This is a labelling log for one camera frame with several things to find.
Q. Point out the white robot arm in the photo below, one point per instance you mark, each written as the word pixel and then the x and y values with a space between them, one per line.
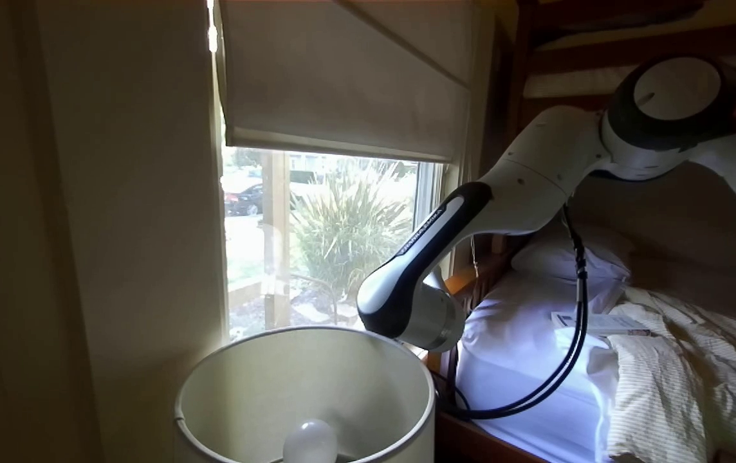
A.
pixel 556 170

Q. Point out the beige roller blind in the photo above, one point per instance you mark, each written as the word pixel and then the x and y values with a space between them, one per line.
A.
pixel 387 78

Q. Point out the white pillow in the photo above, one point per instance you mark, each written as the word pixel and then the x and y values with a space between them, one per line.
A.
pixel 553 260

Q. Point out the white mattress sheet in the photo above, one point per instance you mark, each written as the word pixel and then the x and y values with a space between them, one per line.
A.
pixel 508 347

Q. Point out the white lamp shade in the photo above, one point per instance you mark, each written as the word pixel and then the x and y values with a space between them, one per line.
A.
pixel 239 403

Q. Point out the light bulb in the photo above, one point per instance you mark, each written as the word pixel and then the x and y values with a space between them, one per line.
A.
pixel 311 440

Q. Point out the cream quilted blanket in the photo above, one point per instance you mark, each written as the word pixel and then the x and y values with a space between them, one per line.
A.
pixel 671 383

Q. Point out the window frame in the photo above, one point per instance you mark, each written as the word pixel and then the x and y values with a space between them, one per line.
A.
pixel 302 230

